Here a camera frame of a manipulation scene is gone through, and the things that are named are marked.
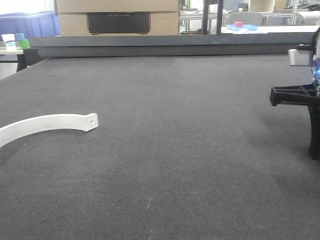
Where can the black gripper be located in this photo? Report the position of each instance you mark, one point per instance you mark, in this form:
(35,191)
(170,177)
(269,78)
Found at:
(302,95)

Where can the white curved PVC piece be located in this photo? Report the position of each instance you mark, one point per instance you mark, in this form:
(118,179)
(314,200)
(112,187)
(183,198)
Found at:
(44,123)

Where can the light blue tray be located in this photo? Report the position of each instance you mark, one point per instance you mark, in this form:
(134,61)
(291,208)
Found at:
(248,27)

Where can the white table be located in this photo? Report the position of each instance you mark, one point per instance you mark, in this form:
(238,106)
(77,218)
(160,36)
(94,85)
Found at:
(277,29)

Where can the grey chair back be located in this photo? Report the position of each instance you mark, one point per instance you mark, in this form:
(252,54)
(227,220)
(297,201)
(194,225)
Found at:
(248,18)

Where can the pink cube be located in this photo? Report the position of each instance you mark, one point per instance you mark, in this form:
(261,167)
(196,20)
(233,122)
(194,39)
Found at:
(238,24)

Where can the large cardboard box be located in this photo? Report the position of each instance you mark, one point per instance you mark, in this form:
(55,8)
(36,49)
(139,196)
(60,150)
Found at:
(118,17)

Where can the dark blue crate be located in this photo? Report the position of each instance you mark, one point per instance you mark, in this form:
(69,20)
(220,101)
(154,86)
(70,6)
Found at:
(32,24)

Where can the green cup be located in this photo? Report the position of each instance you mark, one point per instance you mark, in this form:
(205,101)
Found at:
(24,44)

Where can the light blue cup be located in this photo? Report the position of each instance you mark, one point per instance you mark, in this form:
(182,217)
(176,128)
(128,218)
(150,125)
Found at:
(20,36)

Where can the white cup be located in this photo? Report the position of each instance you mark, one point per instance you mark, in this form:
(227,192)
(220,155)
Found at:
(9,40)

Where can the dark table edge rail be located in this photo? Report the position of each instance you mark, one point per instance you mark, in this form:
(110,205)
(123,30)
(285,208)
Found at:
(225,44)

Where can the black vertical post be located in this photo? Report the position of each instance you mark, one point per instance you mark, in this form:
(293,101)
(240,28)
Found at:
(204,29)
(219,20)

